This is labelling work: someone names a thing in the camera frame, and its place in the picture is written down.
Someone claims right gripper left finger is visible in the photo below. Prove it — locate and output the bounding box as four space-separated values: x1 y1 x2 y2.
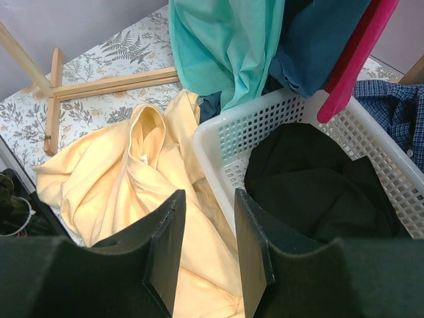
1 190 186 317

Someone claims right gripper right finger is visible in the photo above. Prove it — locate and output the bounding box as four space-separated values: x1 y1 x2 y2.
235 189 423 317

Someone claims beige t shirt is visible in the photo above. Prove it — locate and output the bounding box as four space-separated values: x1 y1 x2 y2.
34 90 244 317

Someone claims black t shirt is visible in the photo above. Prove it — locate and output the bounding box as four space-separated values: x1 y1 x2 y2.
244 123 405 242

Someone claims magenta garment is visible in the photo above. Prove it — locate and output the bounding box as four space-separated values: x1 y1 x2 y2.
317 0 399 123

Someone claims blue plaid shirt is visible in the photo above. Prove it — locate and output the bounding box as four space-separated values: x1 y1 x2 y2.
353 79 423 170

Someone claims teal t shirt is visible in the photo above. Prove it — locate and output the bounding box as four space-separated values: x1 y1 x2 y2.
169 1 285 111

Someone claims left wooden clothes rack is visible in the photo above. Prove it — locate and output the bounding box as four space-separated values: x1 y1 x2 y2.
1 25 179 156

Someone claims wooden clothes rack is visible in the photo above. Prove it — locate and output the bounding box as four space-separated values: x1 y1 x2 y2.
398 56 424 85
1 25 179 156

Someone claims white plastic basket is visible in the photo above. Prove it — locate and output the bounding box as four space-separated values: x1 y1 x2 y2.
191 87 424 241

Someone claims right wooden clothes rack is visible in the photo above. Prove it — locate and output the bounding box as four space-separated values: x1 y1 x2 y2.
398 56 424 85

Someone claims dark blue garment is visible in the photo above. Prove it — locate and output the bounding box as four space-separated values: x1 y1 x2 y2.
200 1 369 121

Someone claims floral table cloth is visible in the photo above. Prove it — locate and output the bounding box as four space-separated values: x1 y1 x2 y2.
1 6 181 192

